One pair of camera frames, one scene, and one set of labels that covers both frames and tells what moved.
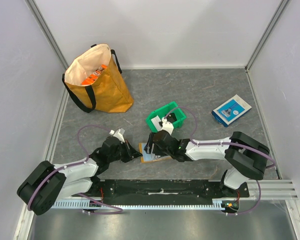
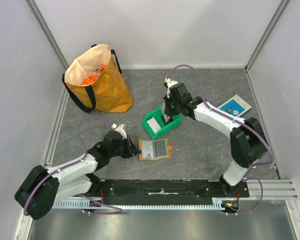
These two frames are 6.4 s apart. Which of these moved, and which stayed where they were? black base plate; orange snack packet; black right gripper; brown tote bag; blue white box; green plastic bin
Moved: green plastic bin; black right gripper
Stayed: blue white box; orange snack packet; brown tote bag; black base plate
